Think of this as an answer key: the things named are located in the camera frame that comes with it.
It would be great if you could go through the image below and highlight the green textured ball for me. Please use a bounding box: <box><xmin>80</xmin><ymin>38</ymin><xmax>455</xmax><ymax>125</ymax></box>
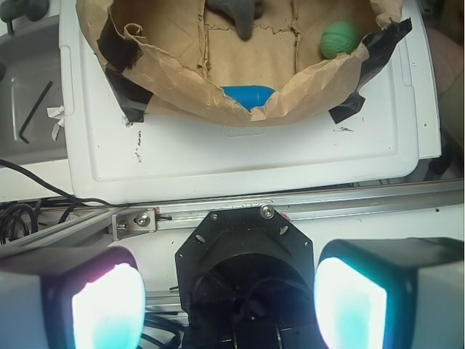
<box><xmin>320</xmin><ymin>21</ymin><xmax>360</xmax><ymax>60</ymax></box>

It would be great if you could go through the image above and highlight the black cable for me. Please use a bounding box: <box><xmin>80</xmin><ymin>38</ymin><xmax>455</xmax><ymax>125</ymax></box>
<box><xmin>0</xmin><ymin>159</ymin><xmax>132</xmax><ymax>248</ymax></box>

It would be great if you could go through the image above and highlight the brown paper bag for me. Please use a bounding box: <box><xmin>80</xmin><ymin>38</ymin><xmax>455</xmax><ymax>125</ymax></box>
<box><xmin>76</xmin><ymin>1</ymin><xmax>412</xmax><ymax>127</ymax></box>

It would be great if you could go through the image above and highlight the blue plastic cylinder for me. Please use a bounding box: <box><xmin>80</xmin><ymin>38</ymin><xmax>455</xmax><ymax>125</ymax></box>
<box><xmin>222</xmin><ymin>85</ymin><xmax>275</xmax><ymax>111</ymax></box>

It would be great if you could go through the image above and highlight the aluminium extrusion rail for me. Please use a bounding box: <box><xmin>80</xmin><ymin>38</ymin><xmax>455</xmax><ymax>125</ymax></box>
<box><xmin>1</xmin><ymin>179</ymin><xmax>464</xmax><ymax>260</ymax></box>

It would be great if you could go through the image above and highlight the black hex key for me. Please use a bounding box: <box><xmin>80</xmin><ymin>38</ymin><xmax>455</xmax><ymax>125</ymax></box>
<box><xmin>18</xmin><ymin>81</ymin><xmax>53</xmax><ymax>144</ymax></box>

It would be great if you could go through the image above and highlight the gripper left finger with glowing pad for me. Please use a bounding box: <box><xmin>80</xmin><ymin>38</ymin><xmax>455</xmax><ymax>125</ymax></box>
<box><xmin>1</xmin><ymin>246</ymin><xmax>146</xmax><ymax>348</ymax></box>

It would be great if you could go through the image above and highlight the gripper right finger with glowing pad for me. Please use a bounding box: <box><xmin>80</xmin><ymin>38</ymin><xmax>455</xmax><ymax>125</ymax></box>
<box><xmin>314</xmin><ymin>237</ymin><xmax>464</xmax><ymax>348</ymax></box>

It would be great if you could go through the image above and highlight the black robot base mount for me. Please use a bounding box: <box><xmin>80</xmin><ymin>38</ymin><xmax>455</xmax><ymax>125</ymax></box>
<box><xmin>175</xmin><ymin>206</ymin><xmax>322</xmax><ymax>348</ymax></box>

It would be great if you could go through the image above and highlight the metal corner bracket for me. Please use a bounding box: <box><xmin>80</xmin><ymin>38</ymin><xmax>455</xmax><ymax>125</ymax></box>
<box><xmin>110</xmin><ymin>208</ymin><xmax>157</xmax><ymax>241</ymax></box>

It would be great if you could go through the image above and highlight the white plastic bin lid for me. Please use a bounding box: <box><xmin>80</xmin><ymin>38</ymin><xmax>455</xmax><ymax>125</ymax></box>
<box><xmin>59</xmin><ymin>1</ymin><xmax>441</xmax><ymax>203</ymax></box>

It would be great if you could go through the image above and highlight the grey plush toy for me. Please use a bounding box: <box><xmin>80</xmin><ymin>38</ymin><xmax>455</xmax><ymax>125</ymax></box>
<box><xmin>206</xmin><ymin>0</ymin><xmax>263</xmax><ymax>41</ymax></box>

